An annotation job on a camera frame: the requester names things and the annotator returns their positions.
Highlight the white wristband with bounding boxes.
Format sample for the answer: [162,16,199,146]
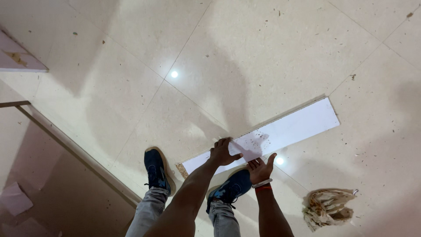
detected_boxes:
[252,178,273,189]

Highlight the white paper scrap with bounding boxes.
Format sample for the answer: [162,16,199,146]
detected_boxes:
[0,182,34,217]
[1,217,50,237]

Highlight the crumpled brown paper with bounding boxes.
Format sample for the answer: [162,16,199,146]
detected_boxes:
[302,188,359,232]

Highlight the person's left hand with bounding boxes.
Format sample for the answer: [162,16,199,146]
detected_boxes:
[210,137,244,167]

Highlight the grey jeans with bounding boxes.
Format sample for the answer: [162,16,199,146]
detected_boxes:
[125,187,241,237]

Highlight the large brown wooden panel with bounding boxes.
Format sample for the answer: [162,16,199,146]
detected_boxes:
[0,100,143,237]

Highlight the person's right hand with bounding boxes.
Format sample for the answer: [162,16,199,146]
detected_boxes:
[246,153,278,185]

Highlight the white board with torn patch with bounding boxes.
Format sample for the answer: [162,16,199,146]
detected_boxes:
[0,30,49,73]

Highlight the person's navy shoe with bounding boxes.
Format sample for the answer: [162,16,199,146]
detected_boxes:
[205,168,253,214]
[144,147,177,197]

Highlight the long white laminated board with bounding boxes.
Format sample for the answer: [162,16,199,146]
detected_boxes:
[175,96,341,180]

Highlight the person's right navy shoe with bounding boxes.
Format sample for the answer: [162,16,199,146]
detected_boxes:
[205,168,253,214]

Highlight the person's left navy shoe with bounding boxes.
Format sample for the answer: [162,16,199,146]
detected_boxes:
[144,147,177,197]

